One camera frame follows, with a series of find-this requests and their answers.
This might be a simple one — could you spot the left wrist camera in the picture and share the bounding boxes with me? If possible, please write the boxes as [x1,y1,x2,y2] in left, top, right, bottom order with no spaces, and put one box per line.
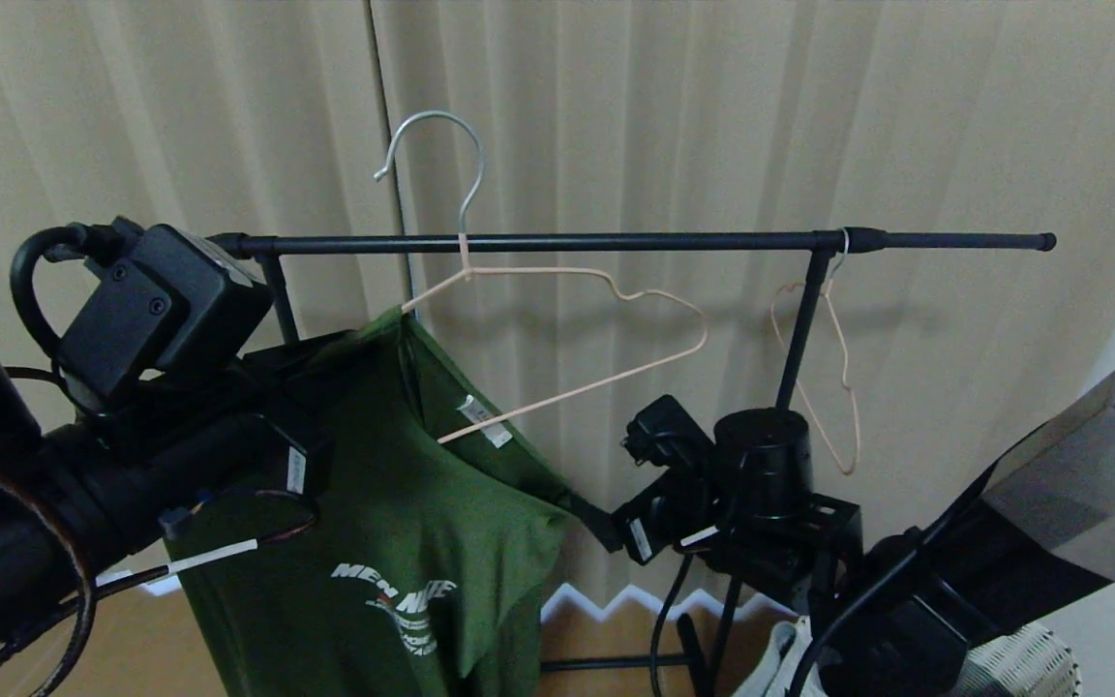
[11,218,274,408]

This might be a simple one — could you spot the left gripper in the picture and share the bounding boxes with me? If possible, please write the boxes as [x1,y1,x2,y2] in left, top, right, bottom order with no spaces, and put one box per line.
[45,332,357,560]

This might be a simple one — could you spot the black clothes rack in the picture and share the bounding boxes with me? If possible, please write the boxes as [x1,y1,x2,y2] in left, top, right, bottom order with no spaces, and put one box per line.
[207,227,1059,697]

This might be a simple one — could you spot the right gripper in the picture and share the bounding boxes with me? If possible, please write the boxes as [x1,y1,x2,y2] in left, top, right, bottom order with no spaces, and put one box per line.
[613,472,796,609]

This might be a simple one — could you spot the pink clothes hanger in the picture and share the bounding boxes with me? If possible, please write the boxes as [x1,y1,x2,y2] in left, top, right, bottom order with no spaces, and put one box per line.
[770,254,861,477]
[373,109,710,446]

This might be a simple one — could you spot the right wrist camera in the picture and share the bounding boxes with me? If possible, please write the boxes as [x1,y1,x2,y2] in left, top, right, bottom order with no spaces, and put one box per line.
[620,394,715,470]

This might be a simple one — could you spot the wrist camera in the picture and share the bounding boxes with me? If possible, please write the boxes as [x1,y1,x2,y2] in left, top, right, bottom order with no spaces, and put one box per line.
[11,218,274,408]
[620,394,715,470]

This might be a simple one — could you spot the white laundry basket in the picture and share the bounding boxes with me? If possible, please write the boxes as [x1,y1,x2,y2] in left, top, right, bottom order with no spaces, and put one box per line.
[949,622,1083,697]

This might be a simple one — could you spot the green printed t-shirt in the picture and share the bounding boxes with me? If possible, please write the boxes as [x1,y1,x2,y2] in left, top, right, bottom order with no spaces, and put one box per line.
[163,308,607,697]

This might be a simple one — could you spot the black cable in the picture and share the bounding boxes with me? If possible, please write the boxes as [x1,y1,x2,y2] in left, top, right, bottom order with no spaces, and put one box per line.
[0,436,100,697]
[648,552,699,697]
[788,465,1004,697]

